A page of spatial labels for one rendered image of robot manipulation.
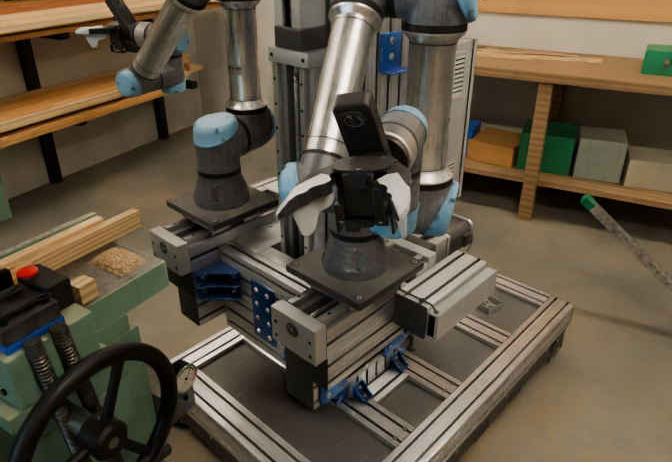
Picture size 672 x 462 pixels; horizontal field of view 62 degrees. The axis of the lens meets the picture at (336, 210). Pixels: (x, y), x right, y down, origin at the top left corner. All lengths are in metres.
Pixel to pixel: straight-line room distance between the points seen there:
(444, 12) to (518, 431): 1.48
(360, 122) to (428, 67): 0.41
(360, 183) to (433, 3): 0.44
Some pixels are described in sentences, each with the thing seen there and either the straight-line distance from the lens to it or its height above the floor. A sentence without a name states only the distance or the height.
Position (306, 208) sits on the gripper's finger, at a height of 1.21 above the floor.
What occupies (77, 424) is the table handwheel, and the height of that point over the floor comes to 0.82.
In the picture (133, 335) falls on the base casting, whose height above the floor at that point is 0.78.
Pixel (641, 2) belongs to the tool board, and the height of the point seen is 1.15.
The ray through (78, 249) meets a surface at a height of 0.92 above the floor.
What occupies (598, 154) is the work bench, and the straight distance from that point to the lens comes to 3.38.
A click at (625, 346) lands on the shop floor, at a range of 2.58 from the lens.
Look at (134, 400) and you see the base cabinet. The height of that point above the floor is 0.64.
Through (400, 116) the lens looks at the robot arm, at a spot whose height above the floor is 1.25.
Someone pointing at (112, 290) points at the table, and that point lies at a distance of 1.11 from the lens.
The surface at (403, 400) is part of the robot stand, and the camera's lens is 1.81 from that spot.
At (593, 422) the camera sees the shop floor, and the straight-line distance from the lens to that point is 2.21.
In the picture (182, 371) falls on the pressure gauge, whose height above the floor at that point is 0.68.
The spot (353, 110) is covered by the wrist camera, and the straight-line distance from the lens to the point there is 0.63.
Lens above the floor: 1.48
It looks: 26 degrees down
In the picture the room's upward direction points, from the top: straight up
